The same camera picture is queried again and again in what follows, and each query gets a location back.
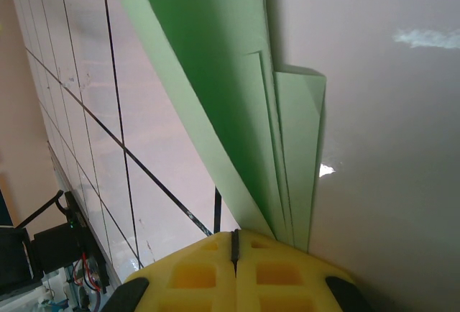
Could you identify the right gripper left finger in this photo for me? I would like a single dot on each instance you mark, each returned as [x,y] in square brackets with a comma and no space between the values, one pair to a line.
[194,276]

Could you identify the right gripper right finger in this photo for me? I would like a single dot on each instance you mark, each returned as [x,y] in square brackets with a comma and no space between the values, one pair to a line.
[280,279]

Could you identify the green paper sheet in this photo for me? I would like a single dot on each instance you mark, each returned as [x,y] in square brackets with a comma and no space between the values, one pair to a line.
[233,110]

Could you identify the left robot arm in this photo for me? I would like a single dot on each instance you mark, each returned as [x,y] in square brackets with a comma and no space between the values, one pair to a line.
[54,251]

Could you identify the black controller board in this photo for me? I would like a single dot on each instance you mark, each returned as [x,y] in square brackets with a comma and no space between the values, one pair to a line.
[77,218]

